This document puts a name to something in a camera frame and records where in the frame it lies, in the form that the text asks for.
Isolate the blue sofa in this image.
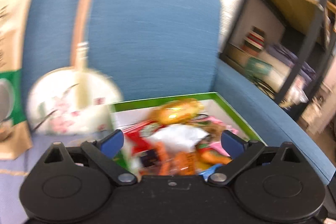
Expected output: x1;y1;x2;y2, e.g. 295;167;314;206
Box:
21;0;335;183

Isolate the dark metal shelf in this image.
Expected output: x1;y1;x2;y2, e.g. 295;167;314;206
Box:
220;0;335;120

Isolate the round white painted fan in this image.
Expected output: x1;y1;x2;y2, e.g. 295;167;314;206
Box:
26;0;122;135

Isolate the yellow cake snack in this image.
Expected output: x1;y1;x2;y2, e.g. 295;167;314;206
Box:
149;98;204;125

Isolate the green white cardboard box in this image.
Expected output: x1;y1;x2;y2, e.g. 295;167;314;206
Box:
109;93;260;179

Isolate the white snack packet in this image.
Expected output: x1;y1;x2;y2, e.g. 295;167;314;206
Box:
145;124;209;153

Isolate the large beige grain bag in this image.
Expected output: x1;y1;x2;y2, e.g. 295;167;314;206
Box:
1;0;32;160

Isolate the light blue seat blanket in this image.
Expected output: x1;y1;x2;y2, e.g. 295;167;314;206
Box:
0;131;87;224

